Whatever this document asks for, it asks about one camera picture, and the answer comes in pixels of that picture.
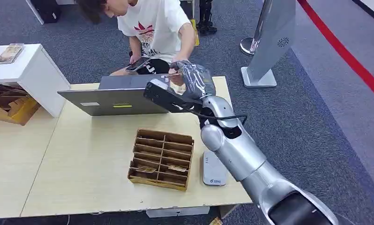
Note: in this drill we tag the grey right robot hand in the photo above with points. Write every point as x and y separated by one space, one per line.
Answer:
196 80

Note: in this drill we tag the printed card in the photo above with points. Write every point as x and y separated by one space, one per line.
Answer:
176 84

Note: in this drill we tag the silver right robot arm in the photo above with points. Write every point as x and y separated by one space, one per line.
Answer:
239 155

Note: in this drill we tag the black smartphone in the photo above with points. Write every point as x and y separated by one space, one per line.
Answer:
138 64

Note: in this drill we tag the person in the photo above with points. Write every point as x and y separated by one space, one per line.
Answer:
156 24

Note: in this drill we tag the grey laptop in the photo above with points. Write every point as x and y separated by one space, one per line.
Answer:
118 101

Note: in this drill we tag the grey sign stand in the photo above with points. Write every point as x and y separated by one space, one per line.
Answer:
272 40

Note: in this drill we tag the wooden card box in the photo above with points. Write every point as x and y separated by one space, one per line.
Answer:
160 160

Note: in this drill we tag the brown card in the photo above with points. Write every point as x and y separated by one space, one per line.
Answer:
147 169
177 168

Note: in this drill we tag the white card reader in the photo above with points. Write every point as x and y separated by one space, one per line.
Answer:
214 169

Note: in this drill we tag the white cabinet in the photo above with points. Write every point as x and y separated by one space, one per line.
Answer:
35 71

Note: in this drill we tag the black case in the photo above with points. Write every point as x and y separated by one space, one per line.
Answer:
47 9

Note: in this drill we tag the open cardboard box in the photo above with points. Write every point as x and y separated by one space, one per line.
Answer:
10 105

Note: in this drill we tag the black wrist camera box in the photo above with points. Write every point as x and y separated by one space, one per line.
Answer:
166 97

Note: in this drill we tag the chrome stanchion post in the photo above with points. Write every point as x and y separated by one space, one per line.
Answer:
252 43

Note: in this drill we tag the white desk frame part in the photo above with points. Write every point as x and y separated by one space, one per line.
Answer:
177 212

